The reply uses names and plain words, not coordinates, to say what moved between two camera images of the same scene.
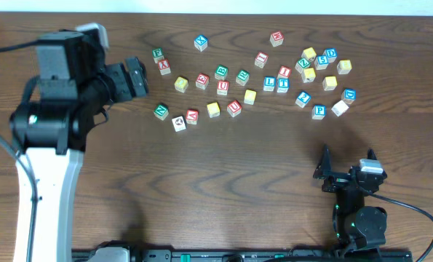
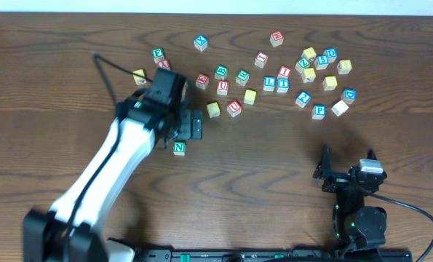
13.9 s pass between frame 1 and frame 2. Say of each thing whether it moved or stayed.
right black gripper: stayed
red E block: stayed
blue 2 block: stayed
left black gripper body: moved
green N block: moved
